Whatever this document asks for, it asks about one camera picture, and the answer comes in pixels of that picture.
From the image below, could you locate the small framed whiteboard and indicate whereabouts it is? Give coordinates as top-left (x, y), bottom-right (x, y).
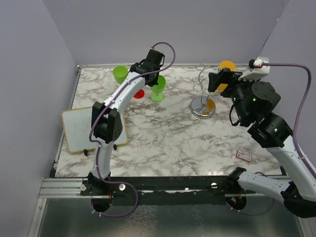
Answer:
top-left (61, 106), bottom-right (129, 154)

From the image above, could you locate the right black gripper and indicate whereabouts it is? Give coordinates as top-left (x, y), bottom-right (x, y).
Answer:
top-left (208, 67), bottom-right (260, 123)

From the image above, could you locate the black front mounting rail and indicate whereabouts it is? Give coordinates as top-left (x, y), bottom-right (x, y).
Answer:
top-left (80, 176), bottom-right (244, 206)

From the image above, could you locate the red plastic wine glass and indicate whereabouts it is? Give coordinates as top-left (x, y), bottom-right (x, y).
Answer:
top-left (133, 89), bottom-right (145, 99)

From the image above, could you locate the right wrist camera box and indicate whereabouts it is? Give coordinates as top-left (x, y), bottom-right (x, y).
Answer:
top-left (238, 57), bottom-right (270, 81)

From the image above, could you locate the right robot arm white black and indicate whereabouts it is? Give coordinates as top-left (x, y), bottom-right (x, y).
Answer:
top-left (208, 68), bottom-right (316, 218)

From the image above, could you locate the green wine glass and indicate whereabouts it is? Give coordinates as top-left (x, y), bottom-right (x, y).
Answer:
top-left (113, 66), bottom-right (129, 84)
top-left (151, 75), bottom-right (166, 102)

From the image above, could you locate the orange plastic wine glass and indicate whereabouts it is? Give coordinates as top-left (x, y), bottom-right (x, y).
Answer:
top-left (205, 60), bottom-right (236, 114)

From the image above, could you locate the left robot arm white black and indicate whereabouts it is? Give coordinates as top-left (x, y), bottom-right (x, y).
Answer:
top-left (81, 48), bottom-right (165, 196)

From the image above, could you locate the chrome wire glass rack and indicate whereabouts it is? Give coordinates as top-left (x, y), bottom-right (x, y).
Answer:
top-left (189, 64), bottom-right (228, 119)

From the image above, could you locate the small red white card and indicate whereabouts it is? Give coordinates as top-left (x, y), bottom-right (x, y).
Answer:
top-left (236, 150), bottom-right (252, 162)

